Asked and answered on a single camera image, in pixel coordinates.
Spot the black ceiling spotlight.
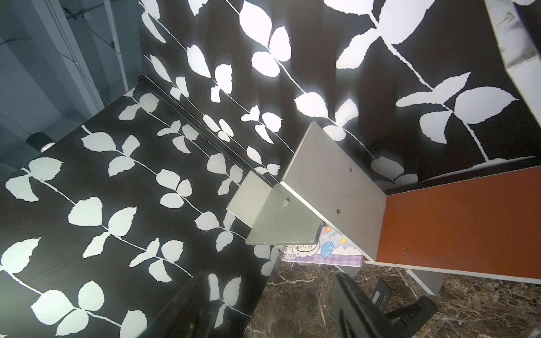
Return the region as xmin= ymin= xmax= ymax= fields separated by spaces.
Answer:
xmin=26 ymin=132 xmax=56 ymax=154

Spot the purple cartoon spiral notebook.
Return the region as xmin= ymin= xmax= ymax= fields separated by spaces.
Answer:
xmin=282 ymin=225 xmax=363 ymax=268

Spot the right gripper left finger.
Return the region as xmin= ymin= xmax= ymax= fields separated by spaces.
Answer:
xmin=139 ymin=274 xmax=211 ymax=337

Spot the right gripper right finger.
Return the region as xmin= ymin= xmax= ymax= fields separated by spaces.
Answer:
xmin=332 ymin=272 xmax=402 ymax=337

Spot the white and brown desk shelf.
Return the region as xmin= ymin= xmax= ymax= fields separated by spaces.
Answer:
xmin=280 ymin=0 xmax=541 ymax=297

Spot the silver laptop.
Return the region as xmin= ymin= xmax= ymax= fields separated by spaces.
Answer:
xmin=227 ymin=172 xmax=324 ymax=245

